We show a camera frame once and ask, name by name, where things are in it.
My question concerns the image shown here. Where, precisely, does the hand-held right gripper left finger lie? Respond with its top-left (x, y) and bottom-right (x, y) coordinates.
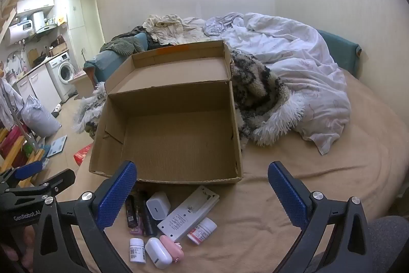
top-left (32, 160), bottom-right (138, 273)

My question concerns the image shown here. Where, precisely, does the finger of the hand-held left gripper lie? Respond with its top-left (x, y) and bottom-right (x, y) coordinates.
top-left (0, 161), bottom-right (44, 189)
top-left (6, 168), bottom-right (76, 197)

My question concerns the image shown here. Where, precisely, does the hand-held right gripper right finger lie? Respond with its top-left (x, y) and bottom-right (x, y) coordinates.
top-left (267, 161), bottom-right (373, 273)

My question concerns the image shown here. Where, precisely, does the pink perfume bottle black cap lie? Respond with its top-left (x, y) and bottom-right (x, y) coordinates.
top-left (125, 195), bottom-right (143, 236)

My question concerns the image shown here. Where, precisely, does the black tube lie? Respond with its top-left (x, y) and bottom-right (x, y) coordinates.
top-left (138, 190), bottom-right (158, 237)

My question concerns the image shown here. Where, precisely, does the white charger plug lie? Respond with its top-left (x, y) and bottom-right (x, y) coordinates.
top-left (146, 191), bottom-right (171, 221)

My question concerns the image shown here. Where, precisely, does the white pill bottle blue label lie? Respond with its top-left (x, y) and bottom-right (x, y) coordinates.
top-left (129, 238), bottom-right (147, 263)

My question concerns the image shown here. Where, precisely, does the white earbuds case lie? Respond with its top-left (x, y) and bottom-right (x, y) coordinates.
top-left (145, 237), bottom-right (172, 270)

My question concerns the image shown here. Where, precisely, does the white rectangular device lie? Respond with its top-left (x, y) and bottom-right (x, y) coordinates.
top-left (157, 185), bottom-right (220, 243)

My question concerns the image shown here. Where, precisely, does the pink case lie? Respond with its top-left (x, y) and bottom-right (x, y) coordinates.
top-left (159, 235), bottom-right (185, 261)

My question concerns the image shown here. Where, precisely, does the white pill bottle red label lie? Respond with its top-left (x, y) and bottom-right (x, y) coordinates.
top-left (187, 217), bottom-right (218, 245)

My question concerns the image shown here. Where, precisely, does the person's left hand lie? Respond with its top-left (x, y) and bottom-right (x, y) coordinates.
top-left (0, 223), bottom-right (36, 273)

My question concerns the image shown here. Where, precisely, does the wooden rack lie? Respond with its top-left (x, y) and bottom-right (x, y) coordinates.
top-left (0, 123), bottom-right (45, 187)

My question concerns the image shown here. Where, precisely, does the beige bed sheet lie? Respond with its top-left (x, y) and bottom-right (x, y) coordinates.
top-left (48, 68), bottom-right (409, 273)

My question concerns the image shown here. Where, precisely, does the bathroom scale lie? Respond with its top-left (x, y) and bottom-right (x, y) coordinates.
top-left (43, 135), bottom-right (68, 158)

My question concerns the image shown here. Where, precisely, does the red packet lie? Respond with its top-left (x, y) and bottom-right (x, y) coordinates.
top-left (73, 144), bottom-right (94, 166)

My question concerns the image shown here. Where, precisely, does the grey plastic bag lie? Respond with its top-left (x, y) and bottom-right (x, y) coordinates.
top-left (21, 95), bottom-right (62, 137)

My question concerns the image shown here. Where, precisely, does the white hanging garment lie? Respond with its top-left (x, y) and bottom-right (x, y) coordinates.
top-left (0, 78), bottom-right (24, 129)

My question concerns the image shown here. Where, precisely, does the white kitchen counter cabinet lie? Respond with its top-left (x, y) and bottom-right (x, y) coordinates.
top-left (14, 67), bottom-right (63, 114)

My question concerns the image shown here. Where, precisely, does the small beige table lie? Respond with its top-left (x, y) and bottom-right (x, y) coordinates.
top-left (69, 73), bottom-right (96, 99)

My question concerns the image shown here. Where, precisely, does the white washing machine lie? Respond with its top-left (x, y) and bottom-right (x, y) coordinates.
top-left (46, 51), bottom-right (79, 102)

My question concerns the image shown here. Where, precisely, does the furry black and white blanket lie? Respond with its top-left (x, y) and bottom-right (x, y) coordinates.
top-left (73, 50), bottom-right (305, 152)

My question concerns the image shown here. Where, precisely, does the small cardboard box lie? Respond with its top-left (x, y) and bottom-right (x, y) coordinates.
top-left (49, 36), bottom-right (68, 56)

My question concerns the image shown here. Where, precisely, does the teal sofa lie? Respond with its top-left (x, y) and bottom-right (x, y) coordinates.
top-left (84, 33), bottom-right (149, 84)

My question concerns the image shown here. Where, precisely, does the white water heater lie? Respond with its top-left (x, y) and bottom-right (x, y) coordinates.
top-left (8, 20), bottom-right (35, 45)

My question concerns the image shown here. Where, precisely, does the white duvet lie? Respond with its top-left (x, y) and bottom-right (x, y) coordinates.
top-left (204, 12), bottom-right (352, 155)

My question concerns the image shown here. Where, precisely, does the white range hood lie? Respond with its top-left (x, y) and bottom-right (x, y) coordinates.
top-left (32, 11), bottom-right (58, 34)

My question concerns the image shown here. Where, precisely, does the green knitted cloth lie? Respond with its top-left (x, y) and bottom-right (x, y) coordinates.
top-left (105, 36), bottom-right (143, 56)

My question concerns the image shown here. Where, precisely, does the teal headboard cushion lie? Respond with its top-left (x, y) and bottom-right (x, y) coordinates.
top-left (316, 29), bottom-right (362, 79)

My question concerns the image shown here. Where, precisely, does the dark garment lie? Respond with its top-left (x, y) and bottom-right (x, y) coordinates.
top-left (128, 25), bottom-right (160, 50)

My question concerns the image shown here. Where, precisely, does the cream clothes pile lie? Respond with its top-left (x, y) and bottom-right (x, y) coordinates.
top-left (142, 15), bottom-right (205, 45)

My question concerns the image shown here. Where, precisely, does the white wall cabinet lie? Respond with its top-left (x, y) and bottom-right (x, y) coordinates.
top-left (17, 0), bottom-right (55, 15)

